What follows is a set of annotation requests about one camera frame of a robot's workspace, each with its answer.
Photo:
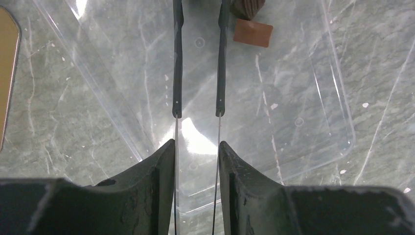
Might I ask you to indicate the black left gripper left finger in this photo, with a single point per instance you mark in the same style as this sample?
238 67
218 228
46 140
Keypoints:
137 201

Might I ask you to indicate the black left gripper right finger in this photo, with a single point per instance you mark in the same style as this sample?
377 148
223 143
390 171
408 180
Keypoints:
253 204

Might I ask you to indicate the gold chocolate tin box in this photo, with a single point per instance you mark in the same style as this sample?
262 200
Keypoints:
10 37

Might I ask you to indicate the brown rectangular chocolate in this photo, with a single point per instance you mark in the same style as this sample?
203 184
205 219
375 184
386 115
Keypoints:
252 33

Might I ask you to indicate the dark chocolate right lower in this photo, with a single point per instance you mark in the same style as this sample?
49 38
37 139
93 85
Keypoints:
246 9

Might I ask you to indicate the clear plastic tray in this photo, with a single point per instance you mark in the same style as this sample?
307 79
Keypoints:
286 111

